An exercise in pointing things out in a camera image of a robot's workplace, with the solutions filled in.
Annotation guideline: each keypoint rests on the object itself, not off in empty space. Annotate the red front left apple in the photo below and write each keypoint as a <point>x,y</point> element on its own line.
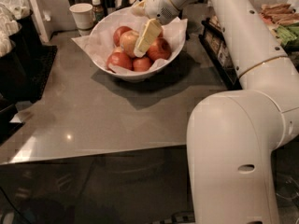
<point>120,59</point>

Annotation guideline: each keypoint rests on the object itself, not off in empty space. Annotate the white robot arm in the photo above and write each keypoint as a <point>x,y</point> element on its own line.
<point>231,134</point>

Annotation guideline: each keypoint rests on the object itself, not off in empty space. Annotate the white paper bowl liner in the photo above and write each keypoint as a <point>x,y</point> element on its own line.
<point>99,41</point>

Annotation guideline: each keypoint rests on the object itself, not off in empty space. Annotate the red back left apple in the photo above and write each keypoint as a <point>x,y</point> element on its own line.
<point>117,34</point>

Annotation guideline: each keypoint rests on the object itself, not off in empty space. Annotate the small brown sauce bottle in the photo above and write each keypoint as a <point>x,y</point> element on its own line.
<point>98,10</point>

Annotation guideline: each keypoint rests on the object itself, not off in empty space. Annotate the black wire condiment rack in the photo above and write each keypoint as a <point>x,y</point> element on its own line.
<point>213,42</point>

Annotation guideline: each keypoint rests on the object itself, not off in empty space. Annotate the white ceramic bowl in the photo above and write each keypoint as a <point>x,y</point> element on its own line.
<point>174,44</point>

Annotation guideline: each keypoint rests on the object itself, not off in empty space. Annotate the red front middle apple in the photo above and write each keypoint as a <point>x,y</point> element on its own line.
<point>142,64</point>

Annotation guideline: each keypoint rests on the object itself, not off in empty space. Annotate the white paper cup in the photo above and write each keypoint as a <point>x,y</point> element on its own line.
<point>83,15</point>

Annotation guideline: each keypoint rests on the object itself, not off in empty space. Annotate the black containers with white packets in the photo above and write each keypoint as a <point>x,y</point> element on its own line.
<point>19,64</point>

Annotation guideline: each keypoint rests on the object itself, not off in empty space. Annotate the yellow-red front centre apple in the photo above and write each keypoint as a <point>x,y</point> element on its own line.
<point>127,42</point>

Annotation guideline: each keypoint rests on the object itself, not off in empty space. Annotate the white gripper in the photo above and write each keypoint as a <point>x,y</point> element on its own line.
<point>157,4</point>

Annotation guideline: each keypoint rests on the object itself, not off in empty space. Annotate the black rubber mat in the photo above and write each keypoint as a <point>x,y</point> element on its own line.
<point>43,64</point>

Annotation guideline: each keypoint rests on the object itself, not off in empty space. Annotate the white napkin dispenser box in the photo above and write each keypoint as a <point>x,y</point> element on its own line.
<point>43,20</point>

